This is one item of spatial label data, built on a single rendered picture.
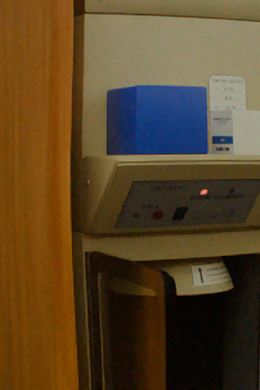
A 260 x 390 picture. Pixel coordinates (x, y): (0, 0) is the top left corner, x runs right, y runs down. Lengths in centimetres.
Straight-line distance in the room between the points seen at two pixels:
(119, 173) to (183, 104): 12
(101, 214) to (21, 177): 13
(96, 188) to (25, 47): 22
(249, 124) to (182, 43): 15
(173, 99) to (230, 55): 20
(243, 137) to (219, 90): 11
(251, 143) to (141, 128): 18
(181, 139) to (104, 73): 15
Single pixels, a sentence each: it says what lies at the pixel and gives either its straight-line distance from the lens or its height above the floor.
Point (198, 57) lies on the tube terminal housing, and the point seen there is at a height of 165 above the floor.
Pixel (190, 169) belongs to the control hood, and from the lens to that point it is 147.
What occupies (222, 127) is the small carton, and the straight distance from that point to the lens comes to 154.
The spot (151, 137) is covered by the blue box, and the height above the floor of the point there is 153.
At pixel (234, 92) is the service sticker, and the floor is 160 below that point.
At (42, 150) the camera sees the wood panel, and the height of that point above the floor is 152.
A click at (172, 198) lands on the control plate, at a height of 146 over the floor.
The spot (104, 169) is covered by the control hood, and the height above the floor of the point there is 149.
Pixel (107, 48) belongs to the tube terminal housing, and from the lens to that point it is 154.
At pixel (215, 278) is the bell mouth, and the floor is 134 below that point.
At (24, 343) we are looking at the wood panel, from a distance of 155.
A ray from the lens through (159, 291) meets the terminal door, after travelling 124.
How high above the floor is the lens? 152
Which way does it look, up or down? 3 degrees down
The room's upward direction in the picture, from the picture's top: 1 degrees counter-clockwise
